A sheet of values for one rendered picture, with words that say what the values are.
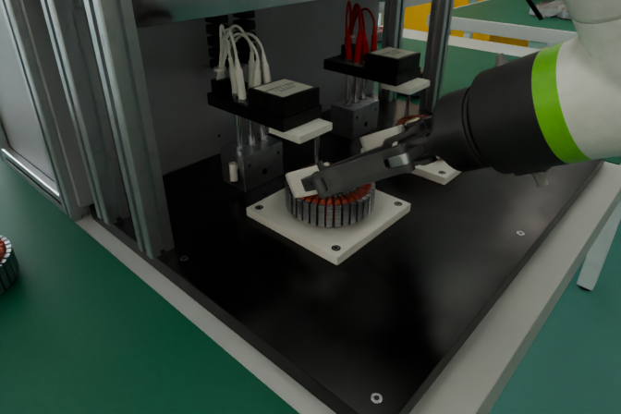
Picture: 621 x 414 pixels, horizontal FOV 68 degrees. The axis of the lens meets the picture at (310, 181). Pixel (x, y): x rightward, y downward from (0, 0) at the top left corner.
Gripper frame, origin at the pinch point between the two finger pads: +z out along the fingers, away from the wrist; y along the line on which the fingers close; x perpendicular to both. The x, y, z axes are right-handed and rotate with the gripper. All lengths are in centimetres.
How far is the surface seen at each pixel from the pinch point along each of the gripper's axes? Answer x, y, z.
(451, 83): 1, 67, 22
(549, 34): 2, 156, 29
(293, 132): 5.4, -3.1, 1.7
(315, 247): -7.2, -8.0, -0.3
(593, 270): -75, 113, 22
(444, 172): -8.1, 17.8, -1.8
